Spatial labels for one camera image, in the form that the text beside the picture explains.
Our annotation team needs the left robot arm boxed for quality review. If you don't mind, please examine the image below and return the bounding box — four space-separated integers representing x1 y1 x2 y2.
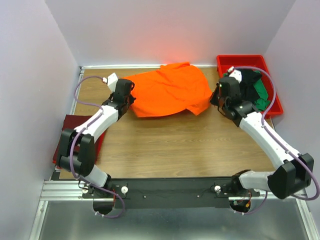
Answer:
56 74 136 191

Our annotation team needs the red plastic bin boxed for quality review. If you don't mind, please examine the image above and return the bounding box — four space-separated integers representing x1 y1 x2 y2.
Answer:
216 54 284 120

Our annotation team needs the black t shirt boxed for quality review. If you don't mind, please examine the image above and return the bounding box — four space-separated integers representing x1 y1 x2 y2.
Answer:
239 68 262 105

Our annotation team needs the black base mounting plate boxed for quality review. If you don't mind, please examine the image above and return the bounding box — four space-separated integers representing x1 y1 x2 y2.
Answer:
82 176 260 213

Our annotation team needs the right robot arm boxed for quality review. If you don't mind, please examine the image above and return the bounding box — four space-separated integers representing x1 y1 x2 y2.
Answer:
210 76 314 200

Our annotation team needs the dark red folded shirt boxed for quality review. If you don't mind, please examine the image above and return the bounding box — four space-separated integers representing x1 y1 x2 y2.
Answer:
61 114 106 163

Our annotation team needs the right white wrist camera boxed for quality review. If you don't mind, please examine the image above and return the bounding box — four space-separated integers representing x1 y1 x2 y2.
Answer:
227 66 242 83

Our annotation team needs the aluminium extrusion rail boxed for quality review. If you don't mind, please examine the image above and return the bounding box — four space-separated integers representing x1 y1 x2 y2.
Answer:
30 180 319 240

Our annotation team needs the green t shirt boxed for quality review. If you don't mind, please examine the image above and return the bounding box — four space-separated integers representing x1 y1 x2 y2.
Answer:
239 77 271 112

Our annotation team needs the orange t shirt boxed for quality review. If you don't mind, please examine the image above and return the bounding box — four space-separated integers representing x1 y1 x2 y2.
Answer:
126 62 212 118

